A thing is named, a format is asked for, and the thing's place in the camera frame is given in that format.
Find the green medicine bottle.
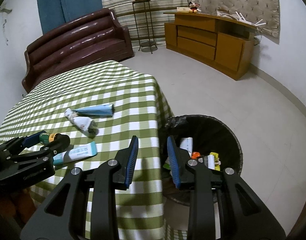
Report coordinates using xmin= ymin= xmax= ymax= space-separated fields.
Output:
xmin=39 ymin=132 xmax=61 ymax=145

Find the white teal tube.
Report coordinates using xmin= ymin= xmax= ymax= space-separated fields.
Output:
xmin=53 ymin=141 xmax=97 ymax=166

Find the yellow snack bag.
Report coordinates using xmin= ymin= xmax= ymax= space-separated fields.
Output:
xmin=208 ymin=152 xmax=221 ymax=171

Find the small orange bag ball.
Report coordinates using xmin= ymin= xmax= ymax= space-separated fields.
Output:
xmin=191 ymin=152 xmax=201 ymax=159

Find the white plastic wrapper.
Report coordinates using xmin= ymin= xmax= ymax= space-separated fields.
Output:
xmin=180 ymin=137 xmax=193 ymax=156

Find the green white packet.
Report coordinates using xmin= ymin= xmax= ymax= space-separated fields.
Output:
xmin=163 ymin=152 xmax=221 ymax=171

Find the black trash bin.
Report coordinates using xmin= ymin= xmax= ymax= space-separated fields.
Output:
xmin=159 ymin=114 xmax=244 ymax=207

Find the crumpled floral paper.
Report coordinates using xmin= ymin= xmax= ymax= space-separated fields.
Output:
xmin=64 ymin=108 xmax=98 ymax=135

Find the green checkered tablecloth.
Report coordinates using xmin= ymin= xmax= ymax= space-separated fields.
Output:
xmin=0 ymin=61 xmax=173 ymax=239

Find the blue paper carton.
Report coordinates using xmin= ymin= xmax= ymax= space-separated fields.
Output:
xmin=73 ymin=103 xmax=114 ymax=116

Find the dark brown leather sofa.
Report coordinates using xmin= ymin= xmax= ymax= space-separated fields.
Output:
xmin=22 ymin=8 xmax=134 ymax=93

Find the blue curtain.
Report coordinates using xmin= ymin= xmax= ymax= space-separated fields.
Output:
xmin=37 ymin=0 xmax=103 ymax=34

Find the striped green curtain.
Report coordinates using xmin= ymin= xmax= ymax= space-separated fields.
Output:
xmin=102 ymin=0 xmax=188 ymax=48

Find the black metal plant stand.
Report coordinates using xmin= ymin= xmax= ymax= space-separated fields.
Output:
xmin=132 ymin=0 xmax=158 ymax=54

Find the wooden TV cabinet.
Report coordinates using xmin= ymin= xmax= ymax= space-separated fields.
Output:
xmin=164 ymin=12 xmax=256 ymax=80

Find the beige tissue box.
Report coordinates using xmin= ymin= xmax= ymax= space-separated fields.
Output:
xmin=176 ymin=7 xmax=190 ymax=13

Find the Mickey Mouse toy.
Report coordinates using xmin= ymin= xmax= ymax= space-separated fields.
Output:
xmin=189 ymin=2 xmax=201 ymax=13

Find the white wifi router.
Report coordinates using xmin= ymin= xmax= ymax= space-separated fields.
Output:
xmin=236 ymin=11 xmax=267 ymax=27

